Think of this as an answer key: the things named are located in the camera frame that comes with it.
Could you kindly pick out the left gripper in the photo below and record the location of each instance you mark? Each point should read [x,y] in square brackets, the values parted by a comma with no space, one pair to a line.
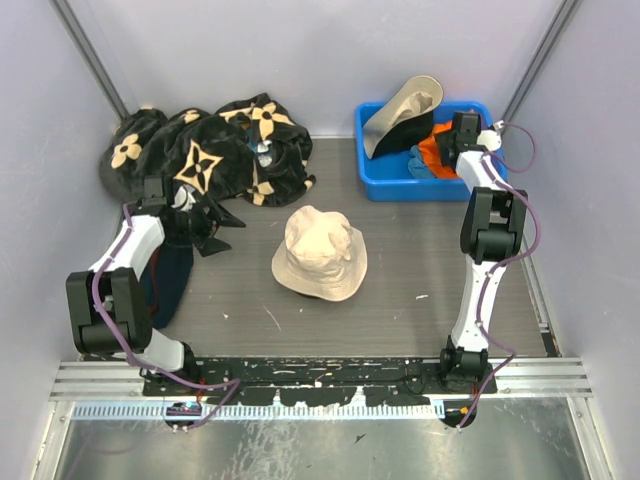
[206,242]

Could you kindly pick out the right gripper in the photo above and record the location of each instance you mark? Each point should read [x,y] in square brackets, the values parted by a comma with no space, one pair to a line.
[443,139]

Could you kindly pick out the navy cloth with red stripe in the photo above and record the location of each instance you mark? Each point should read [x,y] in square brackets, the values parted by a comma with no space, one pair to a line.
[164,281]

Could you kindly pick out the black flower-pattern blanket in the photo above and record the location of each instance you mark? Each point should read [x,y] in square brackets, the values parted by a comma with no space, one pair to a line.
[250,148]

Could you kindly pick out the blue plastic bin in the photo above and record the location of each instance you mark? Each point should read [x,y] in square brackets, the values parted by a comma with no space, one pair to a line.
[387,179]

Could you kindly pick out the beige bucket hat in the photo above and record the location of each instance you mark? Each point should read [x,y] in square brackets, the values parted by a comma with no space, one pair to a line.
[321,256]

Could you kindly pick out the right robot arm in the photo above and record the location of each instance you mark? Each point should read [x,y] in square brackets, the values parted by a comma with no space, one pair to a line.
[491,236]

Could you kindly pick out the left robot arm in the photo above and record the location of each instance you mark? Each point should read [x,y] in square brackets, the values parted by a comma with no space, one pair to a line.
[108,312]

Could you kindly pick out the orange hat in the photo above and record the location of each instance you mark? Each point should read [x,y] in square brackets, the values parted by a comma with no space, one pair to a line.
[442,171]

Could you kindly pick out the black bucket hat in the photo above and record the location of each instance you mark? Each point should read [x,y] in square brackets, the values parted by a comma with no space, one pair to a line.
[406,134]

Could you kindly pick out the blue cloth in bin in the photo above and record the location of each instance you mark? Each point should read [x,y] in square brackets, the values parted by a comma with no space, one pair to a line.
[420,161]

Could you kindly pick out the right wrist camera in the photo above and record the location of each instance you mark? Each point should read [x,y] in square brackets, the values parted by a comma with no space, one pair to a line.
[490,139]

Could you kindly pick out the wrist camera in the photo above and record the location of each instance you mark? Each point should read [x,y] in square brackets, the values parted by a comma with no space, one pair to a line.
[490,139]
[184,198]

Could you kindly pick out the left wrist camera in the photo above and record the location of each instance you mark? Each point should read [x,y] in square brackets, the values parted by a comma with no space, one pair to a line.
[184,198]

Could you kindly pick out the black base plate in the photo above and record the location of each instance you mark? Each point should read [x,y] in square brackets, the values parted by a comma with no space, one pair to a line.
[323,381]

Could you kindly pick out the aluminium front rail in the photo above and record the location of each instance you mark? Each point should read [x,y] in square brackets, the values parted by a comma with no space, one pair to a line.
[523,377]

